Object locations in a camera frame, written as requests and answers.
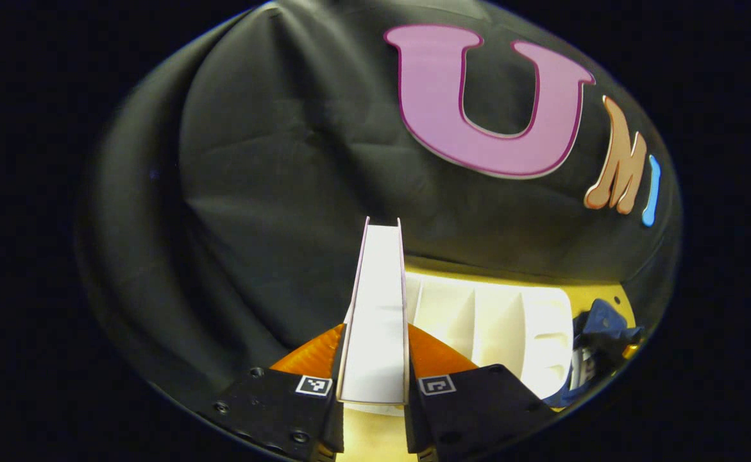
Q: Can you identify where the white plastic bookshelf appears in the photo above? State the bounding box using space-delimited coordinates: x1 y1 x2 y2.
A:
407 273 575 402

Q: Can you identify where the black backdrop cloth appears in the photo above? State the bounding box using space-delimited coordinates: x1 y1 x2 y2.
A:
77 0 684 411

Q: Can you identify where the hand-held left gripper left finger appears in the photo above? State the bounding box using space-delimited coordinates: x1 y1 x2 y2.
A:
199 323 346 462

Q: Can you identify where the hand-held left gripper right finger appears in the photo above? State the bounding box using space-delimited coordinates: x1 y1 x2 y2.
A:
404 323 559 462

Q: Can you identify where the blue schoolbag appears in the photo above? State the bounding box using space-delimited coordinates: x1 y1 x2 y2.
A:
542 298 645 409

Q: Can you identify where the pink covered book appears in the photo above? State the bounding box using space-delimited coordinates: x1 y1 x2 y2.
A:
338 217 411 406

